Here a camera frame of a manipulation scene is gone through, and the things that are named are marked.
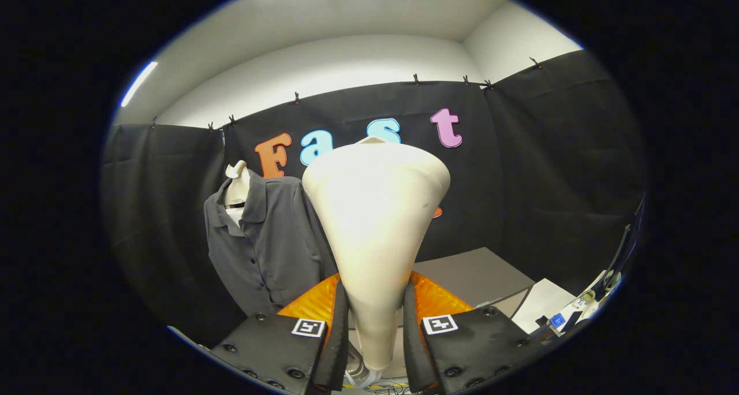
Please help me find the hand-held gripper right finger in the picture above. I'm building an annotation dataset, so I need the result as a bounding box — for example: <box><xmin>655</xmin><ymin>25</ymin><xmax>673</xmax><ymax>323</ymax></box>
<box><xmin>402</xmin><ymin>268</ymin><xmax>546</xmax><ymax>394</ymax></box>

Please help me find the cream steamer hanger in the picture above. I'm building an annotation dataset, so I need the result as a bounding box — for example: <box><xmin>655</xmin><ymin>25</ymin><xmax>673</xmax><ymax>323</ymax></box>
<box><xmin>223</xmin><ymin>160</ymin><xmax>252</xmax><ymax>208</ymax></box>

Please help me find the grey button shirt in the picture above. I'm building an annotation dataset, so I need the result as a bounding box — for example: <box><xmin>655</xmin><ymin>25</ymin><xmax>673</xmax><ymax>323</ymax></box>
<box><xmin>203</xmin><ymin>176</ymin><xmax>338</xmax><ymax>318</ymax></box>

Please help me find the computer monitor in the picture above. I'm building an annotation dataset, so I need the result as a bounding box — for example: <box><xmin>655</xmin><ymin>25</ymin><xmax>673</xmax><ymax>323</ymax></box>
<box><xmin>603</xmin><ymin>193</ymin><xmax>646</xmax><ymax>292</ymax></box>

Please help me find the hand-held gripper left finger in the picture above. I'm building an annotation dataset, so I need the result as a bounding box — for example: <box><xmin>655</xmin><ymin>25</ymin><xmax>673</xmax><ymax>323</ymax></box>
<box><xmin>208</xmin><ymin>273</ymin><xmax>350</xmax><ymax>394</ymax></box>

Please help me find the ceiling light strip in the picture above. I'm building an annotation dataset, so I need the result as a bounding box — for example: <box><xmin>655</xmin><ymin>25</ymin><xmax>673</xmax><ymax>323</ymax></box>
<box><xmin>120</xmin><ymin>61</ymin><xmax>158</xmax><ymax>108</ymax></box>

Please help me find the white garment steamer head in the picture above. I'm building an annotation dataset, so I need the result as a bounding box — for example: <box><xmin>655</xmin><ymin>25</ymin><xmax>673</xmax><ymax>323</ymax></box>
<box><xmin>301</xmin><ymin>136</ymin><xmax>451</xmax><ymax>371</ymax></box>

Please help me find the grey cabinet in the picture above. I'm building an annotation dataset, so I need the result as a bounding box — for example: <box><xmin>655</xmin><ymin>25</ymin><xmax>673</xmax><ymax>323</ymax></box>
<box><xmin>346</xmin><ymin>247</ymin><xmax>536</xmax><ymax>378</ymax></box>

